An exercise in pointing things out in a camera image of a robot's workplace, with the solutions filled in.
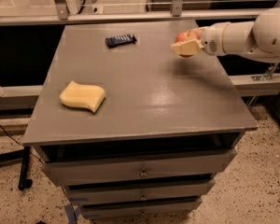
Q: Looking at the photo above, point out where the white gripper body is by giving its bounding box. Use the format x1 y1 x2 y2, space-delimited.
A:
201 22 230 56

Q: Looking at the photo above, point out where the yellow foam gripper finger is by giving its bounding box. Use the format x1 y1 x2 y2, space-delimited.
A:
191 26 206 37
171 39 203 56

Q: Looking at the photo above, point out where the red apple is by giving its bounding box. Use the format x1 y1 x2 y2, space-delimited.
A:
175 30 201 59

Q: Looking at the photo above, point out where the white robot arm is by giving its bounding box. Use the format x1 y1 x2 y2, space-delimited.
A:
171 7 280 63

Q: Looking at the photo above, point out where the blue rxbar wrapper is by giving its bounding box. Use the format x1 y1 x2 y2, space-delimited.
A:
105 34 137 49

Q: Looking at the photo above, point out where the grey drawer cabinet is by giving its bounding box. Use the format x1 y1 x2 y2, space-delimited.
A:
21 20 259 221

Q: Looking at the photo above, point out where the yellow sponge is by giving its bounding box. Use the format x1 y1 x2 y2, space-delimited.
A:
59 81 105 113

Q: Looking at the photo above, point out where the top grey drawer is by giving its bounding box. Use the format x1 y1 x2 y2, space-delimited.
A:
42 148 237 186

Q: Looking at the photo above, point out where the grey drawer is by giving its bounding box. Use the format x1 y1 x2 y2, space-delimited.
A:
65 179 215 205
42 148 237 186
80 196 202 219

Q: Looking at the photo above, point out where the middle grey drawer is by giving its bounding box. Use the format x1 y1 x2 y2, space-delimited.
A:
65 179 215 205

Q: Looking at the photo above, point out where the bottom grey drawer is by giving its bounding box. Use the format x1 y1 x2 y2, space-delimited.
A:
80 196 202 219

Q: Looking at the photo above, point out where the black stand leg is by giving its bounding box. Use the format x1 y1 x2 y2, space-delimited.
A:
0 147 33 190

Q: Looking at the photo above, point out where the metal railing frame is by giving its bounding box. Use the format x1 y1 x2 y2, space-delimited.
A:
0 0 280 26

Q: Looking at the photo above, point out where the black cable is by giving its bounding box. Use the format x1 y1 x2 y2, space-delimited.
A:
0 115 45 165

